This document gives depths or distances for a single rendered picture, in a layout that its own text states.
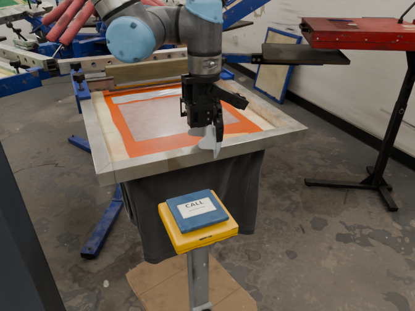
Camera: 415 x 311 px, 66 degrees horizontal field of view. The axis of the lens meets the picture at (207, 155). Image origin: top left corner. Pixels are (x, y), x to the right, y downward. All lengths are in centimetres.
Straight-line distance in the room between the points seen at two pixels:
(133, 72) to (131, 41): 74
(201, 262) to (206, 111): 34
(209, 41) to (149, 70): 66
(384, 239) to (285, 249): 61
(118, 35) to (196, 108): 24
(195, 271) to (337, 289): 118
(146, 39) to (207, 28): 16
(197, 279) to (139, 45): 52
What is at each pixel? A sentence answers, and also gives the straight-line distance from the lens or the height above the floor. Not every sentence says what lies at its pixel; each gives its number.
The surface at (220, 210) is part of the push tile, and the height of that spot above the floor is 97.
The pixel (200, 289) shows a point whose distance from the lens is 81.
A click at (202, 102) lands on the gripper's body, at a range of 73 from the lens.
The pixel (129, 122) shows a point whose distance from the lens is 105.
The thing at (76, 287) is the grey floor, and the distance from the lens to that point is 184.
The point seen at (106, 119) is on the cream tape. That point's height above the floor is 95.
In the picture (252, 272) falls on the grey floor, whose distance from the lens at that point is 179.
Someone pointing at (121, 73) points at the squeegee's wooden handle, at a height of 103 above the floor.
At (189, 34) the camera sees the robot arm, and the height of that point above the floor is 127.
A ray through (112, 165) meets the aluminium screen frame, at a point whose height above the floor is 99.
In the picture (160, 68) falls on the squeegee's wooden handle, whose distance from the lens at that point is 132.
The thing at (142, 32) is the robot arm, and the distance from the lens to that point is 56.
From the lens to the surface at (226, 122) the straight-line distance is 102.
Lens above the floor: 139
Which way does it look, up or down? 31 degrees down
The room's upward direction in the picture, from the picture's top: straight up
